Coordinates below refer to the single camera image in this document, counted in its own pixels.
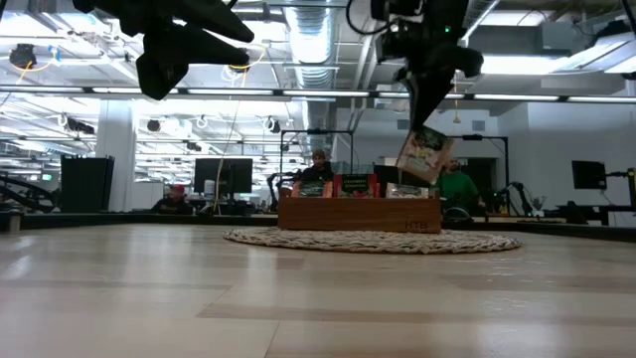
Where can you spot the wooden compartment box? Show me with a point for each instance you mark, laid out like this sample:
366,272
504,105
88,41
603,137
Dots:
358,215

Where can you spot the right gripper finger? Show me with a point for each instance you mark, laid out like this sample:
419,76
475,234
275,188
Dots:
427,99

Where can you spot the long ceiling light rail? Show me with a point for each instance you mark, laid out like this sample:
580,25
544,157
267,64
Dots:
323,93

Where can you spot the round woven placemat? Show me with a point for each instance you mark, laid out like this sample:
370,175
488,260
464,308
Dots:
372,241

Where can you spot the tall black panel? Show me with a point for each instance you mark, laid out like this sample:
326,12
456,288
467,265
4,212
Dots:
87,184

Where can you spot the red tea packet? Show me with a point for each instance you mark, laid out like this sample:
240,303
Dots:
355,186

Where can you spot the black background robot arm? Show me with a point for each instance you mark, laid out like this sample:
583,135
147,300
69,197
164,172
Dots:
272,184
524,191

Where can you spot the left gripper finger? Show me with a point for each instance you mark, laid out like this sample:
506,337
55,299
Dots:
218,53
223,25

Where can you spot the black desk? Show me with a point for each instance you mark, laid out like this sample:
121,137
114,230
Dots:
596,208

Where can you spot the white pillar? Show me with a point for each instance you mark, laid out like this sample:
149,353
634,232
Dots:
115,159

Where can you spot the small grey post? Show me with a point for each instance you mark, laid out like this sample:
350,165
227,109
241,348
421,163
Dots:
15,221

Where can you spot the black ceiling camera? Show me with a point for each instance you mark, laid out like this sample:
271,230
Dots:
22,55

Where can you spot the black computer monitor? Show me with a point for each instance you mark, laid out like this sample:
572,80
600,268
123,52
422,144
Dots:
223,175
588,174

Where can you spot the black round base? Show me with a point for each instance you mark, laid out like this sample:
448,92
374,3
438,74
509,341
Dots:
458,218

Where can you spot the black partition screen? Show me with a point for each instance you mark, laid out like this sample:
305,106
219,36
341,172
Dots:
387,174

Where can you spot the person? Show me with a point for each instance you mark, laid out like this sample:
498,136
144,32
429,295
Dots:
318,171
174,204
459,189

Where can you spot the yellow hanging pendant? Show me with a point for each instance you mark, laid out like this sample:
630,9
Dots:
455,119

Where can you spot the black diagonal strut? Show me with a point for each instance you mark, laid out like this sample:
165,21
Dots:
25,195

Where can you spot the beige tea packet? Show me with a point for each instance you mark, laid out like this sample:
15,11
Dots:
407,191
425,156

